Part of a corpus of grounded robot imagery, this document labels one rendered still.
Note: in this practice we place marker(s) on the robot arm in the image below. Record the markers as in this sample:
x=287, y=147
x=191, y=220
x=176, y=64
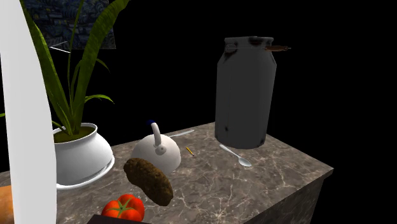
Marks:
x=28, y=130

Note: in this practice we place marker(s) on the silver butter knife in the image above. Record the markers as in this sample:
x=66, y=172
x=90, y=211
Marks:
x=182, y=133

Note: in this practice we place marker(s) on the yellow pencil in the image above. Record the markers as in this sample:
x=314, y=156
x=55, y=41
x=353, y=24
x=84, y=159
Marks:
x=189, y=151

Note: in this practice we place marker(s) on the large grey milk can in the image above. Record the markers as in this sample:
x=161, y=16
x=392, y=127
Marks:
x=245, y=96

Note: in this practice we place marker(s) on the white kettle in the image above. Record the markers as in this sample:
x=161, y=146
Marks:
x=159, y=154

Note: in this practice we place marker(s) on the silver spoon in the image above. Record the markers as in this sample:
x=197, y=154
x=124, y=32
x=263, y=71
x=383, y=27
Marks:
x=243, y=159

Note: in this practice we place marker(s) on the brown potato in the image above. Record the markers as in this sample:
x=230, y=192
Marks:
x=149, y=180

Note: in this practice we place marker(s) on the red tomato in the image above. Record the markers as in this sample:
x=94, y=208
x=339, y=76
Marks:
x=124, y=208

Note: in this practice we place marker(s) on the green plant in white pot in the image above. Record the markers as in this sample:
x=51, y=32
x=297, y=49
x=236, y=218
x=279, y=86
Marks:
x=81, y=155

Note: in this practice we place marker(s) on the orange bread loaf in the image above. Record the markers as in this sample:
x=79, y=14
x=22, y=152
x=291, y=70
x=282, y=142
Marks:
x=5, y=204

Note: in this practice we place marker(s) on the blue swirl wall picture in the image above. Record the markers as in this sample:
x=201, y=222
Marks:
x=59, y=21

